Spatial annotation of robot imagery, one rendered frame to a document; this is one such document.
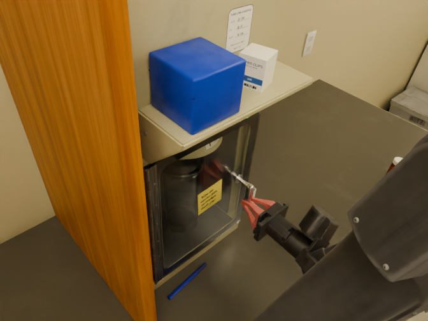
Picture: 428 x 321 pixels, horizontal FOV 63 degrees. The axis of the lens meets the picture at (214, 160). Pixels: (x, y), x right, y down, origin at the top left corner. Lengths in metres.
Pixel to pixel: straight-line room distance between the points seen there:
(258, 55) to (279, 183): 0.74
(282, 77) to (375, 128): 1.08
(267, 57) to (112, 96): 0.29
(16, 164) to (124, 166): 0.63
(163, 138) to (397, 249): 0.40
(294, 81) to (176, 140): 0.28
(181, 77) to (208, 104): 0.05
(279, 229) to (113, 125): 0.52
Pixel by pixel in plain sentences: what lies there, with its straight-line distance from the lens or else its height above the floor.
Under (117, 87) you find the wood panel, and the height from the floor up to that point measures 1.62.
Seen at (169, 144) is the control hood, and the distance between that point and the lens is 0.52.
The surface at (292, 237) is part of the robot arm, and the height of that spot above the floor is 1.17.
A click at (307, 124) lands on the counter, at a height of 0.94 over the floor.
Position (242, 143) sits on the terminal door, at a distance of 0.81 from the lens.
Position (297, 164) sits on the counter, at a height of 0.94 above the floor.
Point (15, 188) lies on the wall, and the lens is 1.12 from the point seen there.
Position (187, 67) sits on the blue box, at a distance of 0.48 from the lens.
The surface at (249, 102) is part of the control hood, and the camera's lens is 0.59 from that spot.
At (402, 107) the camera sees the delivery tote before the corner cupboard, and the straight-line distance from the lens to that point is 3.35.
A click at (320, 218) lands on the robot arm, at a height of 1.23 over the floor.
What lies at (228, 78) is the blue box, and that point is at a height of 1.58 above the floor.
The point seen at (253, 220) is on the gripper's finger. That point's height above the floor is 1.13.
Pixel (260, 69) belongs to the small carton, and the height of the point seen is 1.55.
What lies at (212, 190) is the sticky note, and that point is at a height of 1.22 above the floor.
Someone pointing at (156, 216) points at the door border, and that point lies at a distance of 0.74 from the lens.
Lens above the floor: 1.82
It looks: 42 degrees down
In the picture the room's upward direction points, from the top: 5 degrees clockwise
